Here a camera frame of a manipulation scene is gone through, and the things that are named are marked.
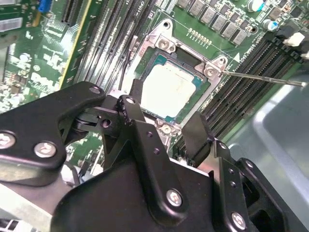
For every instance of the thin metal locking lever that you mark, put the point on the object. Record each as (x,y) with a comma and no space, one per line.
(265,78)

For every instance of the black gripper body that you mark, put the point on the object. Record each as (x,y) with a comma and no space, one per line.
(108,205)

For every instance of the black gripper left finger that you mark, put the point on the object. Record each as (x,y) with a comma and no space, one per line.
(36,116)

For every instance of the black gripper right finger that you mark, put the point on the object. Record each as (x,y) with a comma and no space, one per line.
(198,137)

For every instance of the silver CPU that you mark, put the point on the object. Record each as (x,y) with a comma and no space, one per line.
(169,91)

